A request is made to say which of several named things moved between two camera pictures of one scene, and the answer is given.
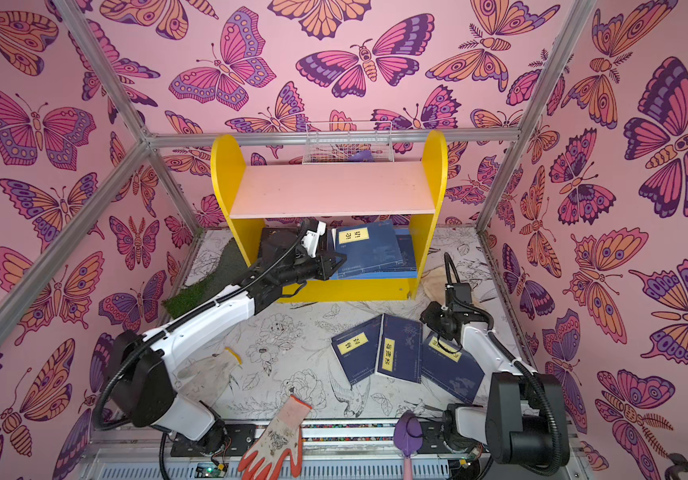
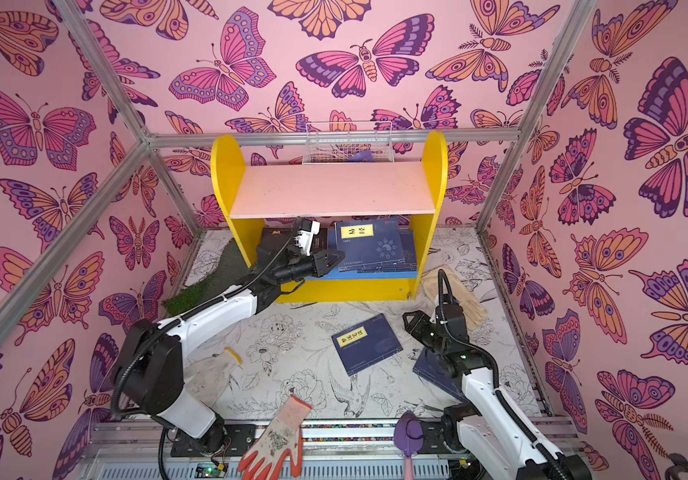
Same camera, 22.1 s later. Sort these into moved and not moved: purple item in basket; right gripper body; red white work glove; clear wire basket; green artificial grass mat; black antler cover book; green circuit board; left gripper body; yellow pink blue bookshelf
Moved: right gripper body
Not moved: clear wire basket; red white work glove; green circuit board; black antler cover book; left gripper body; yellow pink blue bookshelf; green artificial grass mat; purple item in basket
